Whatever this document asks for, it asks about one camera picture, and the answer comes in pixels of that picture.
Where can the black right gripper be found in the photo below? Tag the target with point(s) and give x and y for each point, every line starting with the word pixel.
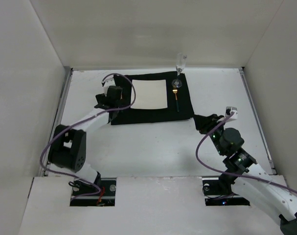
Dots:
pixel 206 123

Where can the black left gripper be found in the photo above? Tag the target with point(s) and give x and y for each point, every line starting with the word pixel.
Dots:
pixel 105 101

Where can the right aluminium rail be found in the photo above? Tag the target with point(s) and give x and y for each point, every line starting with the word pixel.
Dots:
pixel 270 160

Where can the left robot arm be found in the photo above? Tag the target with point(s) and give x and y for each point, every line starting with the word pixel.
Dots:
pixel 68 152

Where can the clear champagne glass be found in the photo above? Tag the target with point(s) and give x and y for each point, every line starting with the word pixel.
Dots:
pixel 180 65

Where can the aluminium rail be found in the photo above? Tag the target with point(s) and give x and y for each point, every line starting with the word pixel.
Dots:
pixel 270 160
pixel 59 112

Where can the black cloth placemat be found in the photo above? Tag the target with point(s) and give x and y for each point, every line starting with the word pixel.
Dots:
pixel 141 116

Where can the square white plate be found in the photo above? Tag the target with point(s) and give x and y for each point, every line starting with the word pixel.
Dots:
pixel 150 95

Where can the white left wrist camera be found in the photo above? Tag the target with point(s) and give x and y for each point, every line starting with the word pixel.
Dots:
pixel 106 83

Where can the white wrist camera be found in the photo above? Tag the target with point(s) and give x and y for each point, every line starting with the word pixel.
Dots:
pixel 231 113
pixel 106 83

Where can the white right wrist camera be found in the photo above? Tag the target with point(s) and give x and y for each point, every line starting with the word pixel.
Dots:
pixel 231 113

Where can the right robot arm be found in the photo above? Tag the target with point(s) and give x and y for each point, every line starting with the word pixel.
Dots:
pixel 244 176

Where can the gold fork green handle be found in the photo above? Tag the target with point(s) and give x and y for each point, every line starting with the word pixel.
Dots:
pixel 175 91

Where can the left aluminium rail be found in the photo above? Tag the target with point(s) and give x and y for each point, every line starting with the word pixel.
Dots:
pixel 59 112

